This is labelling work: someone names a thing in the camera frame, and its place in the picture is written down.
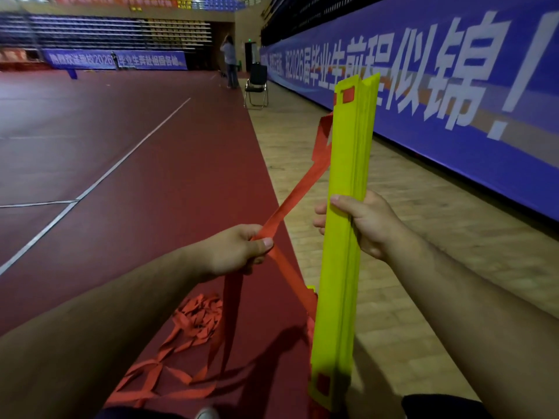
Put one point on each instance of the person's right hand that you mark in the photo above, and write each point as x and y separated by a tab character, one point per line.
375	226

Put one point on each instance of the person's left hand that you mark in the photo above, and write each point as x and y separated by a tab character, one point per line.
227	253

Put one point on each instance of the person's left forearm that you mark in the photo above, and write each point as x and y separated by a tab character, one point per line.
87	336

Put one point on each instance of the person's right forearm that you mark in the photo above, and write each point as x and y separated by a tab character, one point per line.
489	318

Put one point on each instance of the white left shoe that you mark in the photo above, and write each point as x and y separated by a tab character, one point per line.
207	413

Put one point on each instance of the black folding chair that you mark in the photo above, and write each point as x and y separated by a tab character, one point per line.
257	78

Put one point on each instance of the black left trouser leg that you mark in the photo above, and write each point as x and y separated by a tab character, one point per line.
139	415

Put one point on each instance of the black trouser leg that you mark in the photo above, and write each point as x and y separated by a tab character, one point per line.
139	415
441	408

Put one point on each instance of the black right trouser leg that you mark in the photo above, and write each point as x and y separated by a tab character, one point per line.
441	408

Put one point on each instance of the blue banner with white print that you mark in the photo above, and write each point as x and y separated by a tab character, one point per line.
74	59
153	61

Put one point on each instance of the dark retracted bleacher stand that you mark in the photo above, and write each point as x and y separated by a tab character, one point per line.
314	13

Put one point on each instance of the small blue stand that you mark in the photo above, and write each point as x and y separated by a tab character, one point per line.
72	74

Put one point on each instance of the blue stadium seats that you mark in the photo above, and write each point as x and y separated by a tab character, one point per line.
222	2

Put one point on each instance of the rows of bleacher seats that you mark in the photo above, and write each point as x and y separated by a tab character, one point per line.
87	32

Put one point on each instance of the long red banner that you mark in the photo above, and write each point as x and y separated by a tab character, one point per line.
109	0

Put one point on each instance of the low red barrier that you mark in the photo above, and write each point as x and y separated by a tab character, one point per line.
22	58

